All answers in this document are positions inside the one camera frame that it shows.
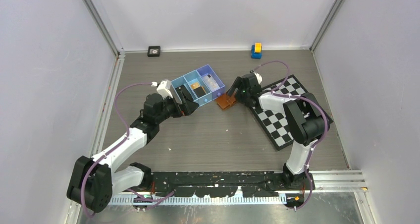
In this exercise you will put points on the black white checkerboard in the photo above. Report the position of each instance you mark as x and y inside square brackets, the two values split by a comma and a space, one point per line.
[285, 119]

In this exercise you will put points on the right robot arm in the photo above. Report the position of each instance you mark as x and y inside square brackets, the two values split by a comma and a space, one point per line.
[298, 161]

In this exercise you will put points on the blue three-compartment organizer box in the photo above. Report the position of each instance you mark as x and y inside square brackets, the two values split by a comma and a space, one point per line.
[196, 76]

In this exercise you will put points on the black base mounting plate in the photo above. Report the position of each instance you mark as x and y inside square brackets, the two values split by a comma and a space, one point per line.
[218, 184]

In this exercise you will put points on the blue yellow toy block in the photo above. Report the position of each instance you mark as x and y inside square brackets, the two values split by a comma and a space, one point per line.
[256, 51]

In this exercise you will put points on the white item in box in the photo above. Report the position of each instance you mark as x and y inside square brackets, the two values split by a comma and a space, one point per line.
[210, 82]

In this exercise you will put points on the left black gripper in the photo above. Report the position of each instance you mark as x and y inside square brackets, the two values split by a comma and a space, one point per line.
[178, 113]

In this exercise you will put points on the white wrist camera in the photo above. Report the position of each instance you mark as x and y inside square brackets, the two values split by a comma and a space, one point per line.
[163, 89]
[257, 76]

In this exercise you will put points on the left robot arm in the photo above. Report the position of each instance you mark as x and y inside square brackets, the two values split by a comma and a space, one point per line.
[95, 180]

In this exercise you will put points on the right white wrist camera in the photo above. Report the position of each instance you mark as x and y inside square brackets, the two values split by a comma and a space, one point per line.
[257, 76]

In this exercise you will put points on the small black square object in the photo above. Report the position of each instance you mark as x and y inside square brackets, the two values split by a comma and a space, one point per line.
[153, 51]

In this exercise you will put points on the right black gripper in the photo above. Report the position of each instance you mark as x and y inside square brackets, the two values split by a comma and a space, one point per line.
[236, 84]

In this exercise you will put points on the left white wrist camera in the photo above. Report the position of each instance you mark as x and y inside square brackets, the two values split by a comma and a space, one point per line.
[163, 89]

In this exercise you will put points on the black item in box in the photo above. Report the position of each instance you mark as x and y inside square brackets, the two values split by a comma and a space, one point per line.
[183, 92]

